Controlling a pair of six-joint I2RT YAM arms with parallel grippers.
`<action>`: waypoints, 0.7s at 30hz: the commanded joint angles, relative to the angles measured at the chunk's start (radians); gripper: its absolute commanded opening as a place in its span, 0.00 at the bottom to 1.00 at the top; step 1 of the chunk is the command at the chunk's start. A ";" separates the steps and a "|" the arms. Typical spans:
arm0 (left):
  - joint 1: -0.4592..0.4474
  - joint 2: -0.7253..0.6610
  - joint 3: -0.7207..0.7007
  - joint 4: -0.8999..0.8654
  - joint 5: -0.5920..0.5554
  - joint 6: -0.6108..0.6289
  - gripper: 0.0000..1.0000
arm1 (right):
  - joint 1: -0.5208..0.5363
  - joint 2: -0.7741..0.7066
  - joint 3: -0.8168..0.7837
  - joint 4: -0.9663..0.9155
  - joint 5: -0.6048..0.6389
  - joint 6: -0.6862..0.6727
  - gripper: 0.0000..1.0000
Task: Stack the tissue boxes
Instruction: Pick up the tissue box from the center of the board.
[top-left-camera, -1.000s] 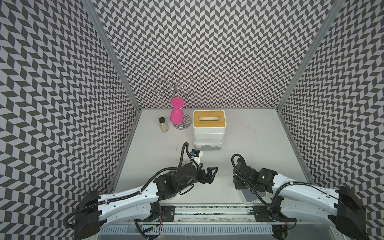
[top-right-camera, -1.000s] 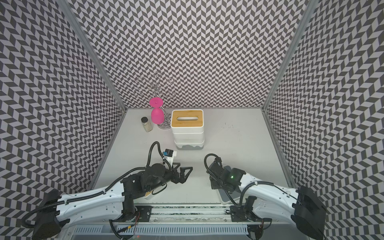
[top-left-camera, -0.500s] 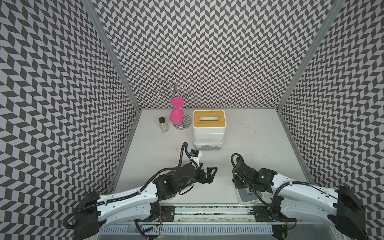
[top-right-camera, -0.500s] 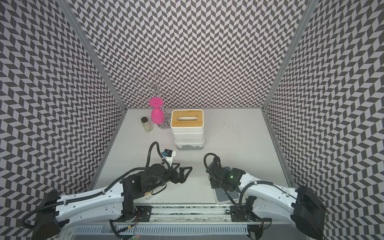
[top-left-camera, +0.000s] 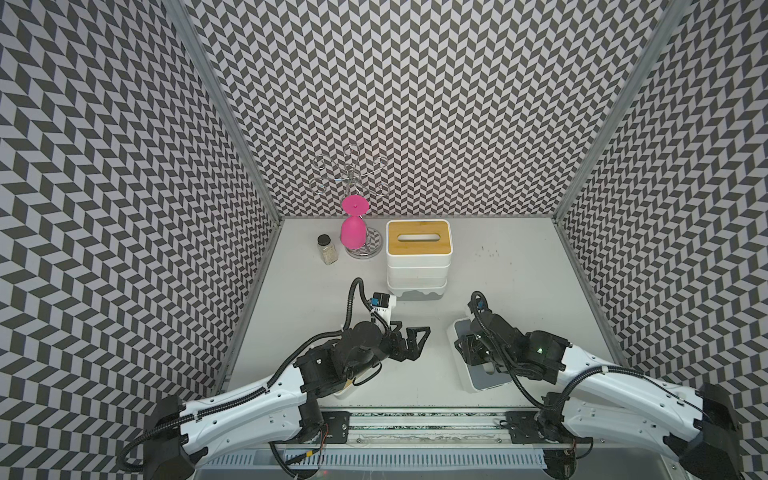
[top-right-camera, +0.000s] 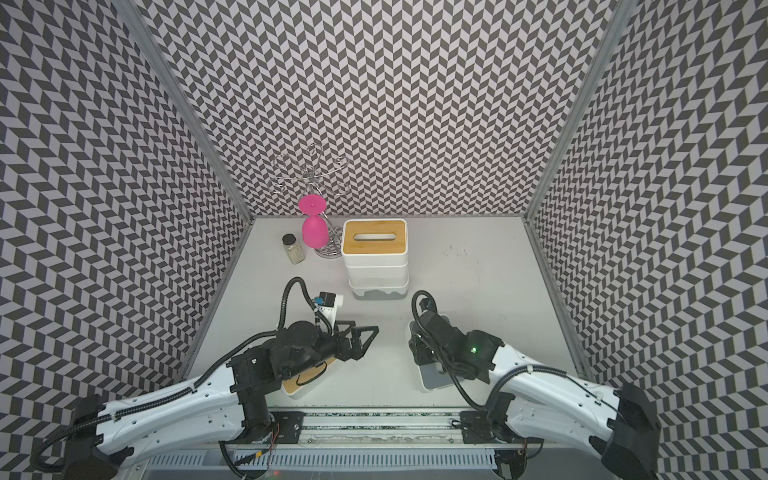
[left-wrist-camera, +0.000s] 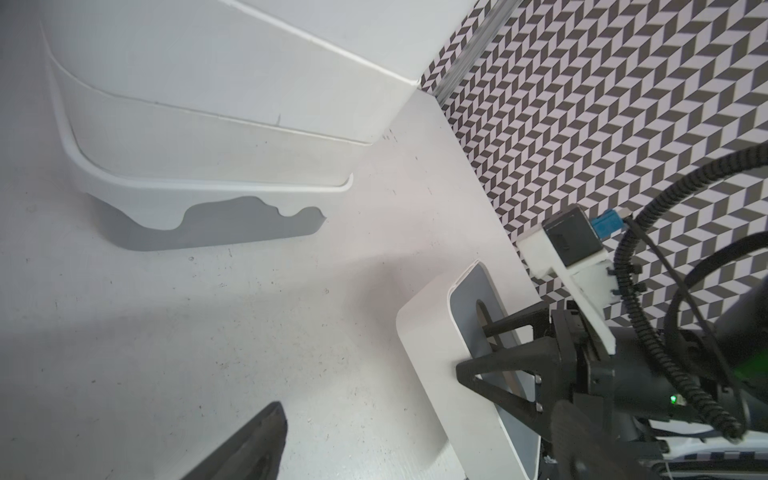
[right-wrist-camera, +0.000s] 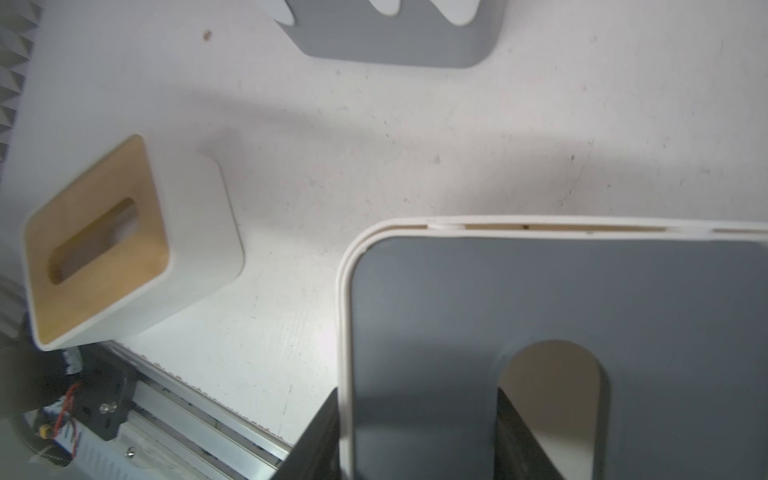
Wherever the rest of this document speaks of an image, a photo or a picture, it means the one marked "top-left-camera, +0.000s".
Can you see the grey lid tissue box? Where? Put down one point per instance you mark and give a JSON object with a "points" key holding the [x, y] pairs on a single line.
{"points": [[473, 378], [410, 273]]}

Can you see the small glass spice jar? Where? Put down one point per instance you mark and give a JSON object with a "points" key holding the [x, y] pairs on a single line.
{"points": [[327, 249]]}

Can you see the chrome wire cup rack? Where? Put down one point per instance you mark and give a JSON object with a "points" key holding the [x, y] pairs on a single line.
{"points": [[352, 172]]}

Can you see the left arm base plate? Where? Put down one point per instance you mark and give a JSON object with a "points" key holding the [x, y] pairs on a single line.
{"points": [[332, 428]]}

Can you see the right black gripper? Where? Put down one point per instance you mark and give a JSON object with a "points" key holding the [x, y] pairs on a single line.
{"points": [[469, 350]]}

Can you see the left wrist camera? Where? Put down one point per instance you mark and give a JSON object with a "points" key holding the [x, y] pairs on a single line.
{"points": [[383, 304]]}

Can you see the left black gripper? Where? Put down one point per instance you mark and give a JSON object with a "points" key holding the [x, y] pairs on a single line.
{"points": [[413, 350]]}

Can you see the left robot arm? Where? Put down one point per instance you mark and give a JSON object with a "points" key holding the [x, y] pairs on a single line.
{"points": [[307, 376]]}

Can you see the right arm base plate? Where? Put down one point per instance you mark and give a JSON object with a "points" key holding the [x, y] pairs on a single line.
{"points": [[534, 427]]}

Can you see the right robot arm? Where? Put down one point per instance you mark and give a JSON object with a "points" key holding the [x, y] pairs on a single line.
{"points": [[597, 400]]}

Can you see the aluminium mounting rail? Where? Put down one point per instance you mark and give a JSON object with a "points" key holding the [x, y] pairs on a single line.
{"points": [[420, 427]]}

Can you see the all white tissue box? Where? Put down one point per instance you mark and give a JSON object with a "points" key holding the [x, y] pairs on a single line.
{"points": [[417, 295]]}

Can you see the pink plastic goblet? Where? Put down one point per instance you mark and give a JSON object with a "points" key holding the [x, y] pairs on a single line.
{"points": [[354, 230]]}

